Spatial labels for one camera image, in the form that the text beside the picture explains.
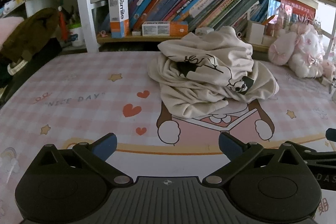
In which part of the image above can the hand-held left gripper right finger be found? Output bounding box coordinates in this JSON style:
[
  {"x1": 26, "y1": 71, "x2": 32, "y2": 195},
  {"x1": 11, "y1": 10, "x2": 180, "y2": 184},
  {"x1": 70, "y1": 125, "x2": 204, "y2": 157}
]
[{"x1": 203, "y1": 132, "x2": 306, "y2": 186}]

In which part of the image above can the wooden bookshelf with white frame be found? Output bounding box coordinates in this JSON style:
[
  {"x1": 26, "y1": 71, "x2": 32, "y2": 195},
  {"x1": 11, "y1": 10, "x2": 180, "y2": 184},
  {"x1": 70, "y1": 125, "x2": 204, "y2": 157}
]
[{"x1": 74, "y1": 0, "x2": 336, "y2": 54}]

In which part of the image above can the small pink plush toy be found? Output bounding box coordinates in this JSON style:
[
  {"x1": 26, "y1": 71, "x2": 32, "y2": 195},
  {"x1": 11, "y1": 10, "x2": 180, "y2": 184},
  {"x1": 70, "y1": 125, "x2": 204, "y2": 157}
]
[{"x1": 322, "y1": 60, "x2": 336, "y2": 80}]

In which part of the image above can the brown garment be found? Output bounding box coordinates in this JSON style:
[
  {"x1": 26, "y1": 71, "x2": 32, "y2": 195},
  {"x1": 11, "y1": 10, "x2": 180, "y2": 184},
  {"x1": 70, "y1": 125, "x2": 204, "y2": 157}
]
[{"x1": 0, "y1": 7, "x2": 59, "y2": 63}]

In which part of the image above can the white cup with green label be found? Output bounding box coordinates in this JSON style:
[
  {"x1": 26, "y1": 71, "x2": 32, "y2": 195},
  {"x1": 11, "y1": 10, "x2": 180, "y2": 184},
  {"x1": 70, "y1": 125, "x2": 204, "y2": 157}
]
[{"x1": 68, "y1": 23, "x2": 84, "y2": 46}]

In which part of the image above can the red tassel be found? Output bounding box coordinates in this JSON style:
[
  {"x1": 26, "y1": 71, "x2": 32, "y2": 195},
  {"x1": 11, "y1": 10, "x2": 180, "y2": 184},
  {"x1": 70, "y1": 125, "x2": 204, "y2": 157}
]
[{"x1": 58, "y1": 6, "x2": 66, "y2": 41}]

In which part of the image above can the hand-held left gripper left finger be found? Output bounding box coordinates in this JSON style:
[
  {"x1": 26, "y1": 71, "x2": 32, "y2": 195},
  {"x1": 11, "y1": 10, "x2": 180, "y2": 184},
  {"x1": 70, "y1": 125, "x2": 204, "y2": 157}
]
[{"x1": 34, "y1": 133, "x2": 131, "y2": 187}]

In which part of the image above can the white square pen holder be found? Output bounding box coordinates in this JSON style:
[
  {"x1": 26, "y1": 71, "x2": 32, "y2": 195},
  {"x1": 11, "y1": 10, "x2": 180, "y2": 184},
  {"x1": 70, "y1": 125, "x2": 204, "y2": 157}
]
[{"x1": 246, "y1": 20, "x2": 265, "y2": 44}]

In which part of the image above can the clear photo stand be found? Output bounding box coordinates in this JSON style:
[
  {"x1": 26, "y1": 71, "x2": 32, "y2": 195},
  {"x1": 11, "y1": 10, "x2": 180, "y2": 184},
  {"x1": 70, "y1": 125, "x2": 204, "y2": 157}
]
[{"x1": 267, "y1": 0, "x2": 293, "y2": 35}]

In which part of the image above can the cream printed shirt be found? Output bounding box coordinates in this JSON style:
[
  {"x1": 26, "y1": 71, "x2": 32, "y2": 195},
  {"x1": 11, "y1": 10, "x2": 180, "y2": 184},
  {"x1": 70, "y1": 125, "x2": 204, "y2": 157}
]
[{"x1": 147, "y1": 26, "x2": 280, "y2": 119}]

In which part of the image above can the white charger plug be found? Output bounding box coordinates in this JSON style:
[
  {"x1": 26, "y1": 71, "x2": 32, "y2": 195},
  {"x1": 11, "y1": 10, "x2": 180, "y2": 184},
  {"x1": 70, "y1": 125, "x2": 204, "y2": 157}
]
[{"x1": 196, "y1": 27, "x2": 215, "y2": 35}]

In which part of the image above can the tall white orange box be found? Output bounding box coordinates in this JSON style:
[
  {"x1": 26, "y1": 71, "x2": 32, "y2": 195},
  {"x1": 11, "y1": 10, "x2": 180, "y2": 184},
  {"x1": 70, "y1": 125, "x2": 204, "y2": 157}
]
[{"x1": 108, "y1": 0, "x2": 130, "y2": 39}]

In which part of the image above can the long white orange box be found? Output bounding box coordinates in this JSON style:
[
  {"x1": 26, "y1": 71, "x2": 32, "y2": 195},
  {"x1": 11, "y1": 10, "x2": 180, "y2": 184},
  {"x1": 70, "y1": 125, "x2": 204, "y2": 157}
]
[{"x1": 142, "y1": 21, "x2": 189, "y2": 36}]

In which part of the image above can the low white tray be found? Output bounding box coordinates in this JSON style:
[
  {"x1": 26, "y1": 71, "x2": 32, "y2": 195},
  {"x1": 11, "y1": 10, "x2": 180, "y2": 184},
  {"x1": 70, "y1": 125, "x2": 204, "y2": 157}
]
[{"x1": 262, "y1": 35, "x2": 276, "y2": 46}]

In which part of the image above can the red printed box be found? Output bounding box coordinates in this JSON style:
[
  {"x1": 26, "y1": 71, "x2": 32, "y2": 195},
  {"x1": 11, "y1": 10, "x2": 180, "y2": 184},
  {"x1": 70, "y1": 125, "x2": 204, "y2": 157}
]
[{"x1": 280, "y1": 0, "x2": 318, "y2": 25}]

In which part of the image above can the row of colourful books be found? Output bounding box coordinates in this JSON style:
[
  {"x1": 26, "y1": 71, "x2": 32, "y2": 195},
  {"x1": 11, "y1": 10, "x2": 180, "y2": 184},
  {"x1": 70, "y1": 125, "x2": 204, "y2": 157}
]
[{"x1": 119, "y1": 0, "x2": 275, "y2": 33}]

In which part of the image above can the pink cloth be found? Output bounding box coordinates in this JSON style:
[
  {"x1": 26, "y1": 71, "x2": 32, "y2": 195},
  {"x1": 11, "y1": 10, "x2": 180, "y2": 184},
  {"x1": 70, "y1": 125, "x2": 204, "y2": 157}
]
[{"x1": 0, "y1": 17, "x2": 24, "y2": 46}]

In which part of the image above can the white pink plush rabbit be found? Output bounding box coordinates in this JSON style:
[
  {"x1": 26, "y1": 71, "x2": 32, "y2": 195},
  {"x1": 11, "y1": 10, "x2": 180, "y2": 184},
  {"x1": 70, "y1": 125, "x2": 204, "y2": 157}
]
[{"x1": 268, "y1": 22, "x2": 326, "y2": 79}]

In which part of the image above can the pink checked cartoon bed sheet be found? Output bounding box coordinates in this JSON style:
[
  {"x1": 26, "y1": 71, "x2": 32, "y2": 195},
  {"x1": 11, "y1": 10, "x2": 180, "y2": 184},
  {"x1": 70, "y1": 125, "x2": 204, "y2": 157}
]
[{"x1": 0, "y1": 52, "x2": 336, "y2": 224}]

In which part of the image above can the white strap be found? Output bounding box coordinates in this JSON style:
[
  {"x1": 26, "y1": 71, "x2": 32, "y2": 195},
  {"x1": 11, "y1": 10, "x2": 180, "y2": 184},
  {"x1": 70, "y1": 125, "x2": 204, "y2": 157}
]
[{"x1": 7, "y1": 59, "x2": 28, "y2": 75}]

